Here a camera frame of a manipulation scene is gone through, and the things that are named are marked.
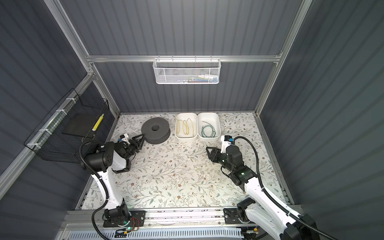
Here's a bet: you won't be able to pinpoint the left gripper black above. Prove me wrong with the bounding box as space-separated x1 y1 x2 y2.
123 134 143 162

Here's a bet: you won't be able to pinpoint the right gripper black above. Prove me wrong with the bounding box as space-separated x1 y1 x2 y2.
206 145 234 174

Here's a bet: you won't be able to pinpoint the grey perforated cable spool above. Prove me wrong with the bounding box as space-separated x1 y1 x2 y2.
141 117 171 145

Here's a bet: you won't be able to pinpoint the white tray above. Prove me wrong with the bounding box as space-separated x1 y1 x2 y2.
175 113 198 143
198 113 222 142

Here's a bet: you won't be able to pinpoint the yellow cable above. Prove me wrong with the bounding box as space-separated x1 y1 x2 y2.
175 118 195 136

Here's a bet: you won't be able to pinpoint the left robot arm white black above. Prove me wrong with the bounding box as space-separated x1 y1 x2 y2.
79 134 145 231

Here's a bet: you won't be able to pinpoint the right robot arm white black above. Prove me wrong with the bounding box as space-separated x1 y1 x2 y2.
206 135 334 240

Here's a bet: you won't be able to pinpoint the black flat pad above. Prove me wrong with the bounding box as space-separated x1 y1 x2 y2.
62 114 97 138

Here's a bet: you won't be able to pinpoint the items in white basket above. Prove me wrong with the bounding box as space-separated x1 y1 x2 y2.
176 75 220 84

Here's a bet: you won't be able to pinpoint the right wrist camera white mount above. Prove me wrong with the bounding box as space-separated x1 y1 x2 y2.
221 135 234 154

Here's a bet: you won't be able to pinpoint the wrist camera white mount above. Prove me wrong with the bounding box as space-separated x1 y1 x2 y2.
118 134 130 145
221 135 234 154

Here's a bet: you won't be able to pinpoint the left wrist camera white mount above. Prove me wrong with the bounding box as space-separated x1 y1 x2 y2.
118 134 130 145

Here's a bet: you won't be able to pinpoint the green cable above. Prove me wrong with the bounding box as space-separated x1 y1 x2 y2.
201 121 217 139

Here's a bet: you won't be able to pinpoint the black wire basket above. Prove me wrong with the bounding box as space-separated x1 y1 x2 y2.
24 92 115 163

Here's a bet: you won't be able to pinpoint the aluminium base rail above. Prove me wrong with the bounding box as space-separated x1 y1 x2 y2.
55 206 316 240

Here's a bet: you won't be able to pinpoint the white wire mesh basket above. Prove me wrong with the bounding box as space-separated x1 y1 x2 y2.
153 59 222 85

